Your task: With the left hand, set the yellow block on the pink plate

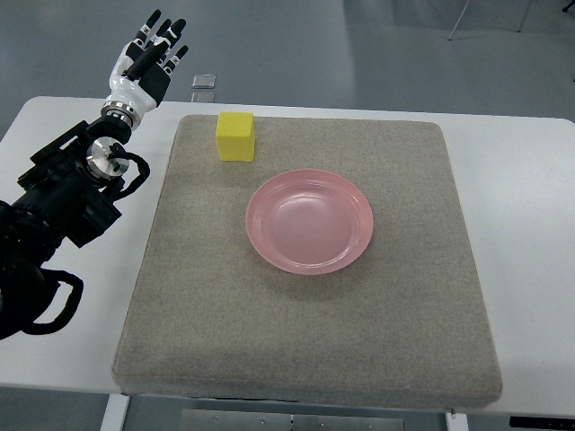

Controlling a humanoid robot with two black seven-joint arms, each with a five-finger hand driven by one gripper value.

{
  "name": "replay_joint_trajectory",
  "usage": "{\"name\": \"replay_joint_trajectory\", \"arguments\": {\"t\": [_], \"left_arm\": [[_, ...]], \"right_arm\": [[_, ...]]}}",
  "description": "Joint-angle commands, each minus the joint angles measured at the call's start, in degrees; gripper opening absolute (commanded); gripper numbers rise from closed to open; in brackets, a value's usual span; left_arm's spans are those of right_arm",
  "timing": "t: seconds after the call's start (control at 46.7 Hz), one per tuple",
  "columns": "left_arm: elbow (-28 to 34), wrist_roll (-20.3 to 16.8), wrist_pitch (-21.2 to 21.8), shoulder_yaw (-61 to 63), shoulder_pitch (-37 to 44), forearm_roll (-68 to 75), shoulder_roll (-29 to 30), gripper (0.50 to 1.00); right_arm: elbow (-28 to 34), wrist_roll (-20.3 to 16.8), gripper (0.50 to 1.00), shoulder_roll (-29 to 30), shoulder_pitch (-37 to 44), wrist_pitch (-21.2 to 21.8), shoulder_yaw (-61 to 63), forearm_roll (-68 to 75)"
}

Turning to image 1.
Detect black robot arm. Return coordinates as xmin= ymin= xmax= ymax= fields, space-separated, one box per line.
xmin=1 ymin=101 xmax=150 ymax=339

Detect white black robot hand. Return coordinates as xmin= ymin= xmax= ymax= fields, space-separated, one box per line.
xmin=107 ymin=10 xmax=188 ymax=118

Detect lower floor socket plate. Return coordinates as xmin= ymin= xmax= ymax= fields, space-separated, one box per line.
xmin=191 ymin=92 xmax=215 ymax=103

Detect yellow foam block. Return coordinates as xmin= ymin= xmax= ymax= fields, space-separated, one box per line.
xmin=216 ymin=112 xmax=255 ymax=163

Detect metal chair legs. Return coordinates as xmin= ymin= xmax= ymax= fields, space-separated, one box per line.
xmin=447 ymin=1 xmax=574 ymax=40

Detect white table leg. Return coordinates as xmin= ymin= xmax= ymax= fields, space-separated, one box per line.
xmin=100 ymin=394 xmax=130 ymax=431

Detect beige fabric mat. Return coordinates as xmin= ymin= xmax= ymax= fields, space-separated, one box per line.
xmin=112 ymin=114 xmax=502 ymax=409

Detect pink plate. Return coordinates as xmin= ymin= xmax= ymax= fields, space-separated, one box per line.
xmin=244 ymin=169 xmax=375 ymax=276

